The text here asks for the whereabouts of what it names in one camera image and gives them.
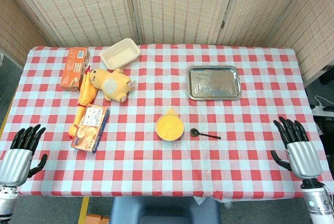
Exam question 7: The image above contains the white power strip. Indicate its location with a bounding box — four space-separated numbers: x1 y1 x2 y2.
312 103 334 117

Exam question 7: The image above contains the blue orange cracker box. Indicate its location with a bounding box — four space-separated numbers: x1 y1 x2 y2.
70 103 110 154

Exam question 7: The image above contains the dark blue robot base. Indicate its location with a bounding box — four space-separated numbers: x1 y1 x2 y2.
109 196 222 224

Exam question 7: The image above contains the beige plastic food container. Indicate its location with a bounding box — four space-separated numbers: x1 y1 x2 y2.
100 38 141 70

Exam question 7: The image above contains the rectangular stainless steel tray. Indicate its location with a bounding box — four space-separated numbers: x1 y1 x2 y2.
186 65 243 101

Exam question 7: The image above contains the red white checked tablecloth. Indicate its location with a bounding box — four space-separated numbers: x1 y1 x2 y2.
0 43 334 201

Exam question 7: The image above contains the yellow rubber chicken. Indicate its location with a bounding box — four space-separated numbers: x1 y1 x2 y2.
68 65 99 139

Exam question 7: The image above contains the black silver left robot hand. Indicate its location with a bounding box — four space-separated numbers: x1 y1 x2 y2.
0 124 49 187

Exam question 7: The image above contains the yellow plush animal toy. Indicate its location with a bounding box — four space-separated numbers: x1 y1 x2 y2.
89 67 136 103

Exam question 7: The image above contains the white power cable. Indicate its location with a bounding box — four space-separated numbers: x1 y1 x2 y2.
314 95 332 110

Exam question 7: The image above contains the black equipment case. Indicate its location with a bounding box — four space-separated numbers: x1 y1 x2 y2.
318 64 334 85

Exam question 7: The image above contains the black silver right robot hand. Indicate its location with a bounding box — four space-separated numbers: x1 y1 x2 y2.
270 116 323 182

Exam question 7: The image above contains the beige woven folding screen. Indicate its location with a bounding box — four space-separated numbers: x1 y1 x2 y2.
0 0 334 86

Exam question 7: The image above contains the orange snack box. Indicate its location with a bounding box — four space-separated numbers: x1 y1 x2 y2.
59 47 91 92

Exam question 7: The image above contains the orange box on floor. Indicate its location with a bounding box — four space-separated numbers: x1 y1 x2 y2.
85 213 111 224

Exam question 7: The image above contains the yellow food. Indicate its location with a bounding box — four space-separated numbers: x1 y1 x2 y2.
157 114 183 139

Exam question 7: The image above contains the dark long-handled spoon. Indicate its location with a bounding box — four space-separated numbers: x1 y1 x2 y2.
189 128 222 140

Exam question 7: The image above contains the cream round bowl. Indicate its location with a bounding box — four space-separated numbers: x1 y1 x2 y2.
156 113 185 142

